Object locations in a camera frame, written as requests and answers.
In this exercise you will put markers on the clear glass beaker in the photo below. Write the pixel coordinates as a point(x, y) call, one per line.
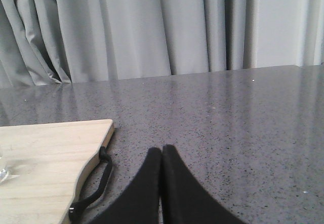
point(5, 167)

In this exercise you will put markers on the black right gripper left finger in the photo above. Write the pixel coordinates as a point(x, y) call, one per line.
point(139, 202)

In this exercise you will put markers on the grey curtain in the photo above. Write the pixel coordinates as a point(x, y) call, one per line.
point(71, 41)

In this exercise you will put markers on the light wooden cutting board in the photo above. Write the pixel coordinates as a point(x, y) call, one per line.
point(48, 165)

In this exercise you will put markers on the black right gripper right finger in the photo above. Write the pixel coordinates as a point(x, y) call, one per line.
point(183, 198)

